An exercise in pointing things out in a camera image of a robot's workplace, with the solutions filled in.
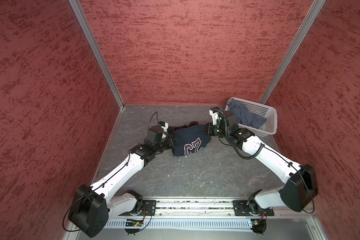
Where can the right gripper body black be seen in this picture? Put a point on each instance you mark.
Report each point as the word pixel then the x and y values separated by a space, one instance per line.
pixel 217 130

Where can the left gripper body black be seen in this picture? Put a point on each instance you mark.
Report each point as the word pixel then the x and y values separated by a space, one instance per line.
pixel 165 143

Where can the navy tank top red trim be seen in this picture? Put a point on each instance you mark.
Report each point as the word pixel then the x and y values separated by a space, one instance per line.
pixel 190 139

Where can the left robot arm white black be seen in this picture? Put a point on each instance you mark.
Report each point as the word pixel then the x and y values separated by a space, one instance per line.
pixel 93 205

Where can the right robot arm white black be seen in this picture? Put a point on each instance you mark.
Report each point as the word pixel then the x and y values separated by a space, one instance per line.
pixel 299 182

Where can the grey blue tank top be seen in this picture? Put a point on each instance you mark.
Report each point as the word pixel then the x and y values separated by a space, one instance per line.
pixel 244 116

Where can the white plastic laundry basket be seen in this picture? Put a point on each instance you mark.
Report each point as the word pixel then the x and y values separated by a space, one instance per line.
pixel 269 127

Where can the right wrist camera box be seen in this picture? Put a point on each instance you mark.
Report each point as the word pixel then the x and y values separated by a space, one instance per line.
pixel 215 116

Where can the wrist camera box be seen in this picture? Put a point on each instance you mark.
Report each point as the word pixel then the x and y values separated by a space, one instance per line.
pixel 215 116
pixel 163 126

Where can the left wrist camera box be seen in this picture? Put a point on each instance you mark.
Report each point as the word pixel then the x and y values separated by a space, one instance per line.
pixel 163 126

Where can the aluminium mounting rail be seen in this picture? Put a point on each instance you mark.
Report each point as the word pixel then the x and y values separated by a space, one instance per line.
pixel 192 208

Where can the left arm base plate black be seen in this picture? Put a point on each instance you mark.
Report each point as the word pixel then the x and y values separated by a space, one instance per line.
pixel 148 206

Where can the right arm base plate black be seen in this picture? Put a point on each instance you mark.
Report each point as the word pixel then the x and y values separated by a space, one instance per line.
pixel 243 207

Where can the left controller board with wires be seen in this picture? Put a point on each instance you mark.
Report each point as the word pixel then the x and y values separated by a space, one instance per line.
pixel 133 223

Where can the controller board with wires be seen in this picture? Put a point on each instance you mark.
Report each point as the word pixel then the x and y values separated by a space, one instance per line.
pixel 133 223
pixel 259 226

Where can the white slotted cable duct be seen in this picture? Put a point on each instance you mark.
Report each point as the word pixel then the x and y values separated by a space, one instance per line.
pixel 240 225

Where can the right controller board with wires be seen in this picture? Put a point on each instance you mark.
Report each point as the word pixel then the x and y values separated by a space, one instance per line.
pixel 259 226

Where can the right aluminium corner post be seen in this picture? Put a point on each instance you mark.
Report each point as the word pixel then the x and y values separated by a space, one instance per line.
pixel 305 26

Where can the aluminium corner post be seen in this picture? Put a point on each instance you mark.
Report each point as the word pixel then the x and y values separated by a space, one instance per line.
pixel 305 26
pixel 85 26

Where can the left aluminium corner post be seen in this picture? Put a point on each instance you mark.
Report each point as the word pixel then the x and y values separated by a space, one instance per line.
pixel 85 26

